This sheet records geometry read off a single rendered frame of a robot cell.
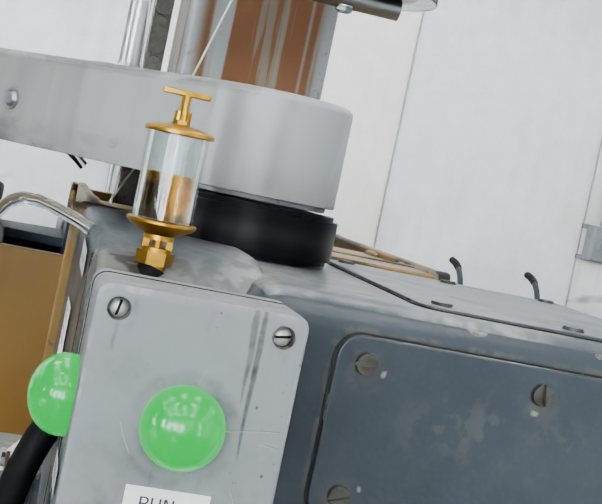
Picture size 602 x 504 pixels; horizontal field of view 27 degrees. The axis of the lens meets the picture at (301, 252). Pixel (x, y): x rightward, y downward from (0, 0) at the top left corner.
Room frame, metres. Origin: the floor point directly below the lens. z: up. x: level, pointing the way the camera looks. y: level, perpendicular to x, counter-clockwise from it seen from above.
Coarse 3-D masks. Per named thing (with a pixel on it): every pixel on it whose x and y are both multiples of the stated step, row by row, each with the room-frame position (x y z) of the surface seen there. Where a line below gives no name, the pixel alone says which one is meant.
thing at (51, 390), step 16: (64, 352) 0.44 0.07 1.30; (48, 368) 0.43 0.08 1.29; (64, 368) 0.43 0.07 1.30; (32, 384) 0.43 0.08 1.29; (48, 384) 0.43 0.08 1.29; (64, 384) 0.43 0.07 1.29; (32, 400) 0.43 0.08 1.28; (48, 400) 0.43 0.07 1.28; (64, 400) 0.43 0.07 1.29; (32, 416) 0.44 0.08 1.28; (48, 416) 0.43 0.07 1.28; (64, 416) 0.43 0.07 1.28; (48, 432) 0.43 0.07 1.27; (64, 432) 0.43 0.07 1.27
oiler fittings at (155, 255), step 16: (192, 96) 0.51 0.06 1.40; (208, 96) 0.51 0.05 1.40; (176, 112) 0.51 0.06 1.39; (160, 128) 0.49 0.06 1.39; (176, 128) 0.49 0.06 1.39; (192, 128) 0.50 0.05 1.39; (144, 224) 0.50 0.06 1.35; (160, 224) 0.49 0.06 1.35; (176, 224) 0.50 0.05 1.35; (144, 240) 0.50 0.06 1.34; (160, 240) 0.50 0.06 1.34; (144, 256) 0.50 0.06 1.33; (160, 256) 0.50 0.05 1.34
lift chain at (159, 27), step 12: (156, 0) 1.01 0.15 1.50; (168, 0) 1.02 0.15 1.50; (156, 12) 1.02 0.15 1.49; (168, 12) 1.02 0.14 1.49; (156, 24) 1.01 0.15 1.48; (168, 24) 1.02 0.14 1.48; (156, 36) 1.02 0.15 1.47; (156, 48) 1.02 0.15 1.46; (144, 60) 1.01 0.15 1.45; (156, 60) 1.02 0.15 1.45; (120, 180) 1.01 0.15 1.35; (132, 180) 1.02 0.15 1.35; (120, 192) 1.01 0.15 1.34; (132, 192) 1.02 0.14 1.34; (132, 204) 1.02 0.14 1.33
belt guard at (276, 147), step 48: (0, 48) 0.72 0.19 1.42; (0, 96) 0.71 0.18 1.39; (48, 96) 0.68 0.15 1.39; (96, 96) 0.66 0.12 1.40; (144, 96) 0.64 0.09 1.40; (240, 96) 0.60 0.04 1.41; (288, 96) 0.60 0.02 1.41; (48, 144) 0.68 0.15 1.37; (96, 144) 0.65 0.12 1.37; (144, 144) 0.63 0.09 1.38; (240, 144) 0.60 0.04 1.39; (288, 144) 0.60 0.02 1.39; (336, 144) 0.62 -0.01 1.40; (240, 192) 0.60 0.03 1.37; (288, 192) 0.60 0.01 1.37; (336, 192) 0.63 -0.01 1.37
